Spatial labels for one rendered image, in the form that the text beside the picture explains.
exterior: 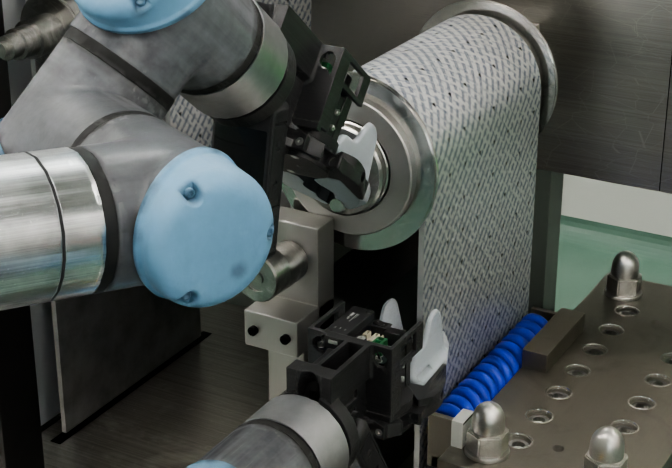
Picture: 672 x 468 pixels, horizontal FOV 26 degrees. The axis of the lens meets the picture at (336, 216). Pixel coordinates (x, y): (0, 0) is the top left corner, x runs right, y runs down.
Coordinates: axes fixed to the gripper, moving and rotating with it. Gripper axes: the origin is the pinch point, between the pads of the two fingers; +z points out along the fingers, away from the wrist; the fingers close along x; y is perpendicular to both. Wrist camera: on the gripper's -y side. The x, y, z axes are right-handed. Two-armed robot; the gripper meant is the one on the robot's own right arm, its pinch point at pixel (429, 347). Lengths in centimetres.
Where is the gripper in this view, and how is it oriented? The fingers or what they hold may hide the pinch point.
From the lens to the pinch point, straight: 120.9
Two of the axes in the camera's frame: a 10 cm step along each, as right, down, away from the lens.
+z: 4.9, -3.4, 8.0
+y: 0.0, -9.2, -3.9
